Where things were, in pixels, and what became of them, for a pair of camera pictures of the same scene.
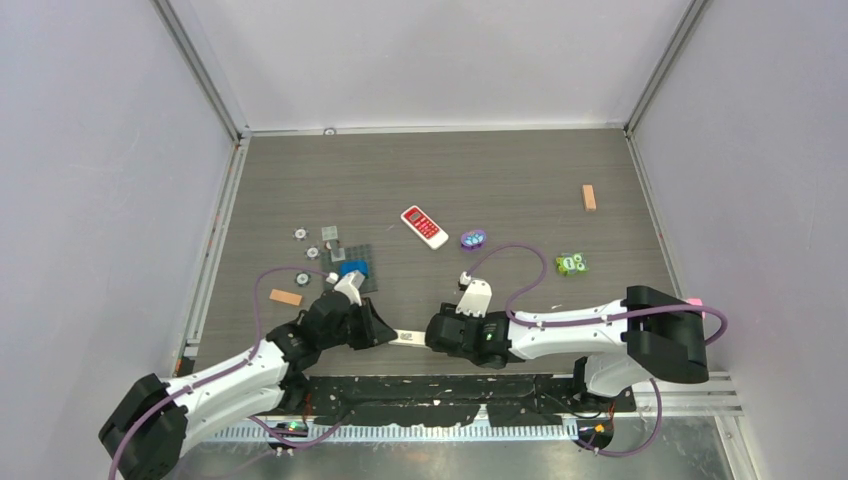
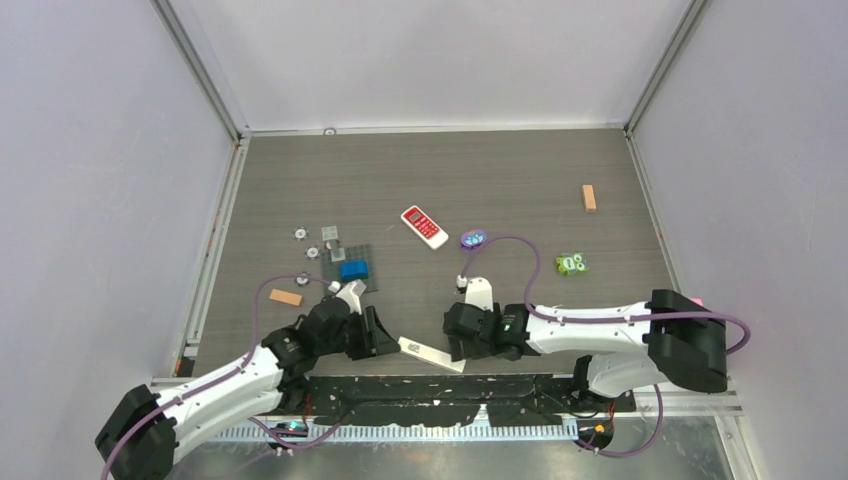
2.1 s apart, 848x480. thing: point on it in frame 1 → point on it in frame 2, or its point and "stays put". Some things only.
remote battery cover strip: [412, 337] → [430, 354]
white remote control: [424, 227] stays put
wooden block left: [294, 299] stays put
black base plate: [453, 401] stays put
